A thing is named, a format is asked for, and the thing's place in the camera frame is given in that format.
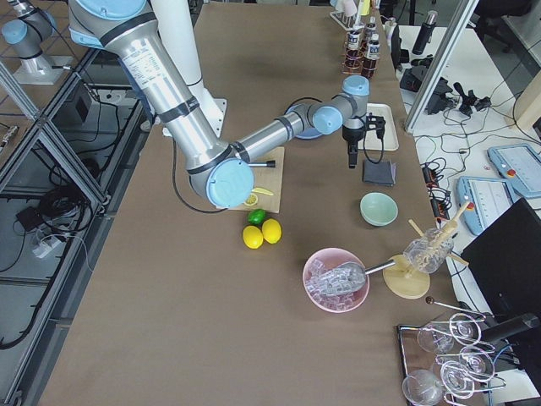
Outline orange power strip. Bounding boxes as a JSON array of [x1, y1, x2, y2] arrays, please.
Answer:
[[422, 165, 452, 220]]

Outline black monitor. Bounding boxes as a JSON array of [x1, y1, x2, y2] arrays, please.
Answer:
[[462, 198, 540, 316]]

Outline wooden cutting board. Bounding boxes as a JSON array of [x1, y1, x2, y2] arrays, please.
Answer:
[[233, 146, 285, 213]]

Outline black thermos bottle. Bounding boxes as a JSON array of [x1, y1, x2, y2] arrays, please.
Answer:
[[412, 10, 438, 55]]

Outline dark drink bottle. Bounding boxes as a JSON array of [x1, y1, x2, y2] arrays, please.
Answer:
[[344, 26, 363, 72], [361, 34, 380, 79], [363, 16, 376, 42]]

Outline blue plate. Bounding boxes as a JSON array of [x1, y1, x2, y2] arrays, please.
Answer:
[[285, 104, 323, 140]]

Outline pink bowl with ice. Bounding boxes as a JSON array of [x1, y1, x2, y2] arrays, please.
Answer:
[[303, 248, 369, 313]]

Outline wooden cup stand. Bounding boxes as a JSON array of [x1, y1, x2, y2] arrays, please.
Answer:
[[383, 203, 474, 299]]

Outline green lime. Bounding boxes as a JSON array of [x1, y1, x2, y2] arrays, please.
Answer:
[[248, 208, 267, 226]]

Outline blue teach pendant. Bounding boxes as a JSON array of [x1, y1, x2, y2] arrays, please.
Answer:
[[487, 144, 541, 199], [456, 176, 518, 236]]

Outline copper wire bottle rack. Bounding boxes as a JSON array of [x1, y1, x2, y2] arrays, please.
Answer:
[[342, 25, 380, 79]]

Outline cream rectangular tray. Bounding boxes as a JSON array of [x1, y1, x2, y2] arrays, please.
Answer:
[[358, 102, 399, 151]]

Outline steel ice scoop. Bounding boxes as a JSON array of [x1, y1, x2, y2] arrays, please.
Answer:
[[320, 260, 396, 296]]

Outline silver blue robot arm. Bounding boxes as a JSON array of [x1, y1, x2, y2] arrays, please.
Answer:
[[68, 1, 385, 209]]

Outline clear glass mug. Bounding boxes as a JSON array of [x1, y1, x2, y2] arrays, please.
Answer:
[[403, 228, 454, 274]]

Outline yellow plastic knife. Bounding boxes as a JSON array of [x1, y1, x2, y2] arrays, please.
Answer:
[[252, 187, 274, 196]]

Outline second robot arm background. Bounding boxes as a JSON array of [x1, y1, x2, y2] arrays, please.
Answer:
[[1, 1, 72, 85]]

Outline green bowl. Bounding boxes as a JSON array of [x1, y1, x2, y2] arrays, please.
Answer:
[[359, 192, 398, 227]]

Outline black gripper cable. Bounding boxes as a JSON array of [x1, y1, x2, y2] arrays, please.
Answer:
[[282, 96, 388, 166]]

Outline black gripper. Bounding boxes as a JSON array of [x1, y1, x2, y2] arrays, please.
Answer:
[[342, 113, 385, 168]]

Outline grey folded cloth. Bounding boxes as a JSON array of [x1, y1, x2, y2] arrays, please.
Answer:
[[363, 160, 396, 187]]

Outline yellow lemon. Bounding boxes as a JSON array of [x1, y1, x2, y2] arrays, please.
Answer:
[[242, 225, 264, 250], [261, 218, 282, 244]]

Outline wine glass rack tray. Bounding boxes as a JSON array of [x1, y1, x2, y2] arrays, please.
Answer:
[[396, 310, 506, 405]]

